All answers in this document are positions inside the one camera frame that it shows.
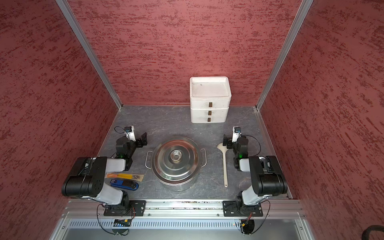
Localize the steel pot lid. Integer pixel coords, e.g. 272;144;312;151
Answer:
150;137;204;186

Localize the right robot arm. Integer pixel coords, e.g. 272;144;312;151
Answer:
219;133;288;209

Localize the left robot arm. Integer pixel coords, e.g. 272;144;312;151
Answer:
62;132;148;209

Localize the stainless steel pot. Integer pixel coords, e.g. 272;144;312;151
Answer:
145;147;207;192

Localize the white three-drawer box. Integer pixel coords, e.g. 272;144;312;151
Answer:
190;77;232;124

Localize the left corner aluminium profile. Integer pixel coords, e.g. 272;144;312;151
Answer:
56;0;123;111

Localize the corner aluminium profile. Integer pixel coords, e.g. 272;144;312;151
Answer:
256;0;314;112
56;0;123;111

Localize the right corner aluminium profile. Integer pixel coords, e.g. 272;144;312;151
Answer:
256;0;314;112

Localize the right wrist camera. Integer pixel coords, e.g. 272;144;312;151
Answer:
232;127;242;143

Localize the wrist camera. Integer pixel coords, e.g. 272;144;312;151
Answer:
124;126;136;142
232;127;242;143

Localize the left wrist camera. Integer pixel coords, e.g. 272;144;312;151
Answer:
124;126;136;142

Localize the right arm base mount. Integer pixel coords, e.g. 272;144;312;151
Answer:
223;201;263;217

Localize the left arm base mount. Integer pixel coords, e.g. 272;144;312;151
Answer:
104;200;147;217

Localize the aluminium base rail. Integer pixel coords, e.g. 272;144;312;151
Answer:
61;198;307;220

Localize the black cable bundle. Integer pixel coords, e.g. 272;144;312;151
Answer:
361;224;384;240

